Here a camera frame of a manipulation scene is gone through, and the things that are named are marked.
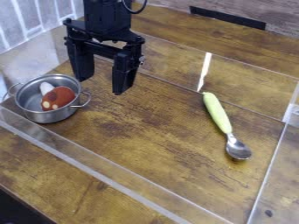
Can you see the spoon with green handle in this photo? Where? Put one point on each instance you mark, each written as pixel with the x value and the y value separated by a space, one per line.
pixel 236 148

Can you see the black strip on wall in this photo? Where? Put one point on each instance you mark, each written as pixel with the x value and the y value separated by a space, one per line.
pixel 229 18

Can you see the red plush mushroom toy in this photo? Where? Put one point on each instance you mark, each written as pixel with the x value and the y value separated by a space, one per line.
pixel 55 97

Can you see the small silver pot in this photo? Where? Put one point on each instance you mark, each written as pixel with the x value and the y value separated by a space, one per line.
pixel 29 98

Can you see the clear acrylic front barrier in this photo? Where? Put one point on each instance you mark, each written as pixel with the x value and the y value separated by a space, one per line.
pixel 166 202

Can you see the clear acrylic right barrier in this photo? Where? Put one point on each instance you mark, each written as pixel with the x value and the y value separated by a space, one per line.
pixel 277 205

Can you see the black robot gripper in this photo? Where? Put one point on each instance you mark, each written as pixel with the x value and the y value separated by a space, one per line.
pixel 106 23

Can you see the clear acrylic barrier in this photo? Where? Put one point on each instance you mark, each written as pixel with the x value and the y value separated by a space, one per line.
pixel 277 205
pixel 166 202

